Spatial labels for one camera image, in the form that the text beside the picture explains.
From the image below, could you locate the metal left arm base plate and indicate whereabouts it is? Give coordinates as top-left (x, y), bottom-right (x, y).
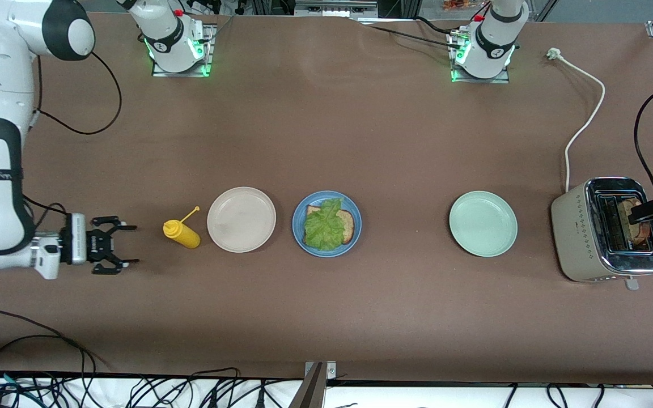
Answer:
top-left (449, 28), bottom-right (512, 84)

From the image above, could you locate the black base connector cable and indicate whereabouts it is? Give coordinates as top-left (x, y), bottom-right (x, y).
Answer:
top-left (355, 16), bottom-right (466, 49)

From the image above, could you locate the green lettuce leaf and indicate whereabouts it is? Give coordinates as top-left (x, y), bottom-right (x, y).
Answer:
top-left (303, 197), bottom-right (344, 251)

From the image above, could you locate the yellow squeeze bottle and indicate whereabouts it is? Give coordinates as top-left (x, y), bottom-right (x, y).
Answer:
top-left (162, 206), bottom-right (201, 249)

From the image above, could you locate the light green plate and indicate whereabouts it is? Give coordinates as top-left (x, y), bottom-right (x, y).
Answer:
top-left (449, 190), bottom-right (519, 258)

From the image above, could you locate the metal table edge bracket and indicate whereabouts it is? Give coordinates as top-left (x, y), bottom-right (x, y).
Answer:
top-left (288, 361), bottom-right (337, 408)

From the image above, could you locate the beige chrome toaster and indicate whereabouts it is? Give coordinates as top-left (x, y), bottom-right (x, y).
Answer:
top-left (550, 177), bottom-right (653, 291)

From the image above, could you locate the white toaster power cord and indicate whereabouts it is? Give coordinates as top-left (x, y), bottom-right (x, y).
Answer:
top-left (546, 48), bottom-right (607, 193)

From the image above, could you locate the brown bread slice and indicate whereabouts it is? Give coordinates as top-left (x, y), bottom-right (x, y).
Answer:
top-left (305, 205), bottom-right (355, 245)
top-left (618, 197), bottom-right (652, 245)

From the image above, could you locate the beige plate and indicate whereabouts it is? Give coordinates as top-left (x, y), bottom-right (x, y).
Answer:
top-left (206, 186), bottom-right (277, 253)

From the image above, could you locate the grey metal frame block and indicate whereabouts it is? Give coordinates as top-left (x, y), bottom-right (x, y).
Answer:
top-left (294, 0), bottom-right (379, 18)

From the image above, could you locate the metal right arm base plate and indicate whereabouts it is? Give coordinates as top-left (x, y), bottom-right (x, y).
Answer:
top-left (152, 24), bottom-right (217, 77)

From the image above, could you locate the blue plate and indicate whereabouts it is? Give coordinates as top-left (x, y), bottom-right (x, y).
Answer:
top-left (292, 190), bottom-right (362, 258)

